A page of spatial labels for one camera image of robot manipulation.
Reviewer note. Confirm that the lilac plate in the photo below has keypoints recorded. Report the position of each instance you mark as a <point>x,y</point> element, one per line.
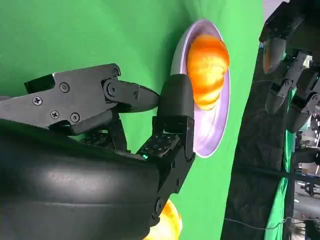
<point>215,125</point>

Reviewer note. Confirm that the green hanging cloth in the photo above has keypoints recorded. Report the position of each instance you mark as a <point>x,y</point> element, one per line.
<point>277,200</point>

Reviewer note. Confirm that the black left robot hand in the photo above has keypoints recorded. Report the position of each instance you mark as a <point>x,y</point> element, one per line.
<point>302,82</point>

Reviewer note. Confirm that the black backdrop cloth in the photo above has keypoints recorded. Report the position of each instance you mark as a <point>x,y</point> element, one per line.
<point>255,162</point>

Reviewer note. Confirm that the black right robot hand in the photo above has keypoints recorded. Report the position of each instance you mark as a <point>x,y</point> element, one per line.
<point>75,187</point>

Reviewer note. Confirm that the black pole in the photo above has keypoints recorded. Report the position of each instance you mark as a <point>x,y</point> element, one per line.
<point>300,175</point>

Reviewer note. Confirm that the green table cloth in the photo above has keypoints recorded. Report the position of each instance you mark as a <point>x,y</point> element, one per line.
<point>75,37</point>

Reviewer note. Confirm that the orange and white bread roll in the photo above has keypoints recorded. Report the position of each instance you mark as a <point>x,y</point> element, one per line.
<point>170,225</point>
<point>207,70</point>

